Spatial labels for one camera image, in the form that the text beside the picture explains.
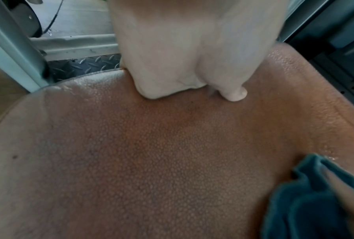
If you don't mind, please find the person's right hand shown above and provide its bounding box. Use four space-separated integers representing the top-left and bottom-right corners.
321 167 354 234

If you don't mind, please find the person's left hand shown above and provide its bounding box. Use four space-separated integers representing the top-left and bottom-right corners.
107 0 289 102

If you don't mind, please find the blue cleaning cloth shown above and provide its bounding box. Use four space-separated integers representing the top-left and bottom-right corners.
261 152 354 239

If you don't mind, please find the red square machine seat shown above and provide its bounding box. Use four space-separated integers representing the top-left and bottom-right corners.
0 41 354 239

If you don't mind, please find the small black diamond plate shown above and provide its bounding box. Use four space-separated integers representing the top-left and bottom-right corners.
46 53 123 82

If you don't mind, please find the silver tubular machine frame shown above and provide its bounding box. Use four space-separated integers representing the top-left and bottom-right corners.
0 0 120 93

